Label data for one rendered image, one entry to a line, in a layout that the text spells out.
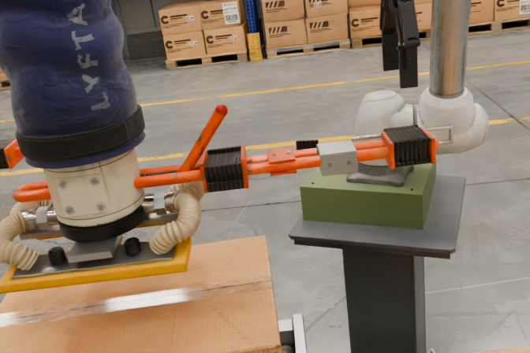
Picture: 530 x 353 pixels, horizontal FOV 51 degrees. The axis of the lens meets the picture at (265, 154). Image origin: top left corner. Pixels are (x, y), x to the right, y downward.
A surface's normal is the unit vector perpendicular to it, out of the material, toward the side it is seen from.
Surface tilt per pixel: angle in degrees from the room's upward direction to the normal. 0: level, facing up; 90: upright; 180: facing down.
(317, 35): 91
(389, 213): 90
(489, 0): 90
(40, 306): 0
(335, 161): 90
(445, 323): 0
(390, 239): 0
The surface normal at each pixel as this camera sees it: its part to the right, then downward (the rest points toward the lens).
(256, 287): -0.12, -0.93
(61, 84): 0.42, 0.07
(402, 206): -0.36, 0.38
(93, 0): 0.81, 0.37
